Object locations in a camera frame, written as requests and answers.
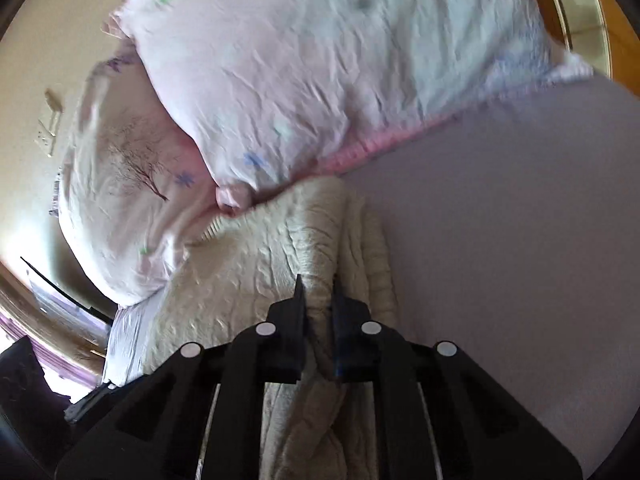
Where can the cream knitted blanket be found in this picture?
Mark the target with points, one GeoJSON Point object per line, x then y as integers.
{"type": "Point", "coordinates": [280, 255]}

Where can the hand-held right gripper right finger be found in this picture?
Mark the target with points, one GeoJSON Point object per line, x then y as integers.
{"type": "Point", "coordinates": [344, 335]}

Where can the pink floral pillow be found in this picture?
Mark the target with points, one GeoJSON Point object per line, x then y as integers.
{"type": "Point", "coordinates": [325, 70]}

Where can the pink tree print pillow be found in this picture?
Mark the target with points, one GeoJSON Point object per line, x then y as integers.
{"type": "Point", "coordinates": [125, 195]}

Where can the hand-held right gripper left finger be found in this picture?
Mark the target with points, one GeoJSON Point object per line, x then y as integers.
{"type": "Point", "coordinates": [296, 332]}

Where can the wooden headboard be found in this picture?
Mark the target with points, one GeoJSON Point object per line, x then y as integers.
{"type": "Point", "coordinates": [575, 5]}

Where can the lavender bed sheet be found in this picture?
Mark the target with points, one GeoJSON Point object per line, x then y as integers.
{"type": "Point", "coordinates": [505, 240]}

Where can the wall socket plate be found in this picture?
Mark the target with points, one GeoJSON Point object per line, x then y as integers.
{"type": "Point", "coordinates": [49, 122]}

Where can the dark cloth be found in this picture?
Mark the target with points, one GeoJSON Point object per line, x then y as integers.
{"type": "Point", "coordinates": [22, 400]}

